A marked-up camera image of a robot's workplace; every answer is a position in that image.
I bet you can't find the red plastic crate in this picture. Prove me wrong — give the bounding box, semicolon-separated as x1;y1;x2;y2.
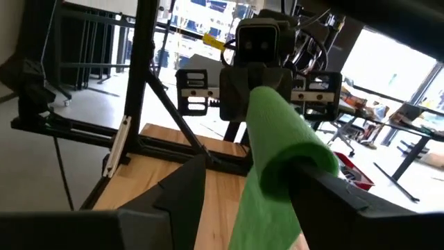
333;151;375;191

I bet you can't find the black bag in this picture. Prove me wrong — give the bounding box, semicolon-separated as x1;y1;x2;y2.
0;57;56;117

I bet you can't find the yellow cable tag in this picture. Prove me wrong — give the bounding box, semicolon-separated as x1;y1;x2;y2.
202;33;227;53

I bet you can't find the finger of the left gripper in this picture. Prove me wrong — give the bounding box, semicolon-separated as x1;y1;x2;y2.
219;65;258;123
257;65;295;102

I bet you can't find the cluttered background desk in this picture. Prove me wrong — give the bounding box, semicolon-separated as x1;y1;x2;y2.
341;85;444;204

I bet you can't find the dark green mesh sheet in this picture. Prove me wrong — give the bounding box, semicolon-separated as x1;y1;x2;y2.
228;85;340;250

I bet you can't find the black metal rack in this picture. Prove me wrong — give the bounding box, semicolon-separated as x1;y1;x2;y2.
51;6;133;107

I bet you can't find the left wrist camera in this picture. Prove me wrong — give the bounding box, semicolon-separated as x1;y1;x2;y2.
235;17;281;65

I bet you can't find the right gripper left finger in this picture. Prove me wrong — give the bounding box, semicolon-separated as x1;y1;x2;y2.
0;154;208;250

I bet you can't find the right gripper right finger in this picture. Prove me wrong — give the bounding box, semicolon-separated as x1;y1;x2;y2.
287;161;444;250

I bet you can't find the white frame strip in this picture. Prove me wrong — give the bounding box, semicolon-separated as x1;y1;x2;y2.
103;115;133;178

